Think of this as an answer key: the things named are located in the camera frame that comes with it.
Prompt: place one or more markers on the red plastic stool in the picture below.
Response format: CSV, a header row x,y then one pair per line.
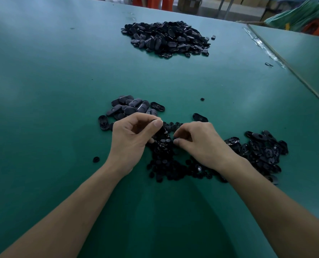
x,y
160,2
318,26
138,0

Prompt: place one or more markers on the person's left hand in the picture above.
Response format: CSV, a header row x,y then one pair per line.
x,y
130,142

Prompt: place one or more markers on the pile of black oval shells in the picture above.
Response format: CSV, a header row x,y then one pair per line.
x,y
264,153

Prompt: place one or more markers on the green striped bag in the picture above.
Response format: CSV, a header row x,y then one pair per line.
x,y
296,14

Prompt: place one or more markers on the person's left forearm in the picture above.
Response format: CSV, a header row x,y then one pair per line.
x,y
60,220

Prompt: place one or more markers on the pile of small black buttons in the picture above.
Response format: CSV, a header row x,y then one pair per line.
x,y
165,158

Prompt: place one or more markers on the small open cardboard box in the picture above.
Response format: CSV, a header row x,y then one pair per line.
x,y
189,2

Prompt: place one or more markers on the person's right forearm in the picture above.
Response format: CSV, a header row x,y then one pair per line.
x,y
283,215

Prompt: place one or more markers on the person's right hand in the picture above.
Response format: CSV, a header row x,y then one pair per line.
x,y
208,147

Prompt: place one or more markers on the small black plastic scrap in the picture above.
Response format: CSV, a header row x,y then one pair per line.
x,y
268,65

